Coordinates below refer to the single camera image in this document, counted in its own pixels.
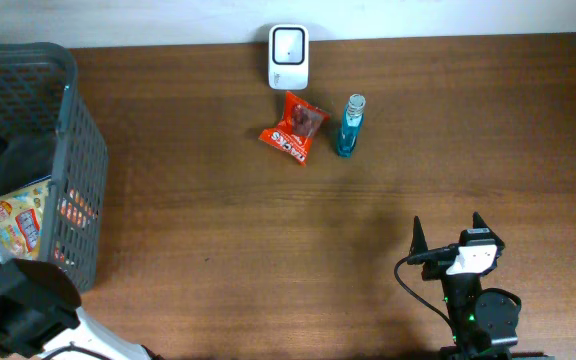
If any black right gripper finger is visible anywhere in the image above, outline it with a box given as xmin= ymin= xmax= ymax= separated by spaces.
xmin=472 ymin=212 xmax=488 ymax=229
xmin=409 ymin=216 xmax=428 ymax=256

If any blue mouthwash bottle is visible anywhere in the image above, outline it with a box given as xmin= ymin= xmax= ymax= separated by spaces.
xmin=336 ymin=94 xmax=366 ymax=158

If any red snack bag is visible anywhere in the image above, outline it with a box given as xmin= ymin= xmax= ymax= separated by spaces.
xmin=258 ymin=91 xmax=330 ymax=165

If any yellow snack bag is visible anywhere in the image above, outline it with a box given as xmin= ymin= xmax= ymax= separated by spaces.
xmin=0 ymin=177 xmax=50 ymax=260

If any orange small box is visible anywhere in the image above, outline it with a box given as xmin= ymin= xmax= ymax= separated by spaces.
xmin=56 ymin=188 xmax=98 ymax=229

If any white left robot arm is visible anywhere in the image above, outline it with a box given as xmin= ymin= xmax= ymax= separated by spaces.
xmin=0 ymin=123 xmax=152 ymax=359

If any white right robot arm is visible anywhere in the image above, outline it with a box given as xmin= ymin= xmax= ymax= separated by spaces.
xmin=403 ymin=212 xmax=549 ymax=360

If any white barcode scanner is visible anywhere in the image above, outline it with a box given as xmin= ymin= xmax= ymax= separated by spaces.
xmin=268 ymin=24 xmax=310 ymax=91

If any grey plastic basket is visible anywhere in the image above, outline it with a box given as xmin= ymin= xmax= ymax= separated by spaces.
xmin=0 ymin=43 xmax=108 ymax=292

